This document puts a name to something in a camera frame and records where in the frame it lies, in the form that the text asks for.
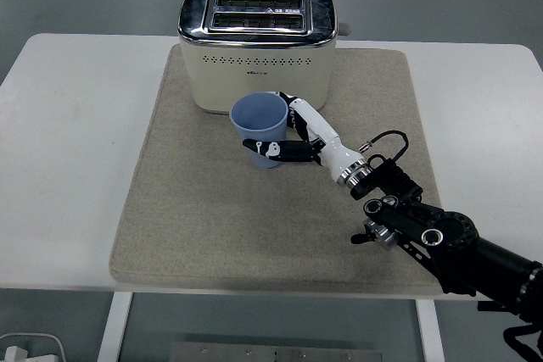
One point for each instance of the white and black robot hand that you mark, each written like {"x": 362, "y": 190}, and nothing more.
{"x": 335, "y": 152}

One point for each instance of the light blue plastic cup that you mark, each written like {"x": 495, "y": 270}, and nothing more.
{"x": 259, "y": 116}

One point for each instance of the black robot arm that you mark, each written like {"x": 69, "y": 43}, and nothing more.
{"x": 458, "y": 239}

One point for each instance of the cream and chrome toaster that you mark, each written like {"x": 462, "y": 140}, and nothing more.
{"x": 254, "y": 69}

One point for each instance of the beige fabric table mat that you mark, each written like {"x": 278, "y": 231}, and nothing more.
{"x": 212, "y": 218}

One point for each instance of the white table leg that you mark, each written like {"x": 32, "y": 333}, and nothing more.
{"x": 112, "y": 328}
{"x": 430, "y": 332}

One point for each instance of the grey metal plate with screws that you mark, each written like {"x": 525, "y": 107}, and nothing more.
{"x": 275, "y": 353}

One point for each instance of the black table control panel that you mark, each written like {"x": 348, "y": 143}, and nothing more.
{"x": 483, "y": 306}

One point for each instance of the white plug block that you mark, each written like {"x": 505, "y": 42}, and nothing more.
{"x": 15, "y": 354}

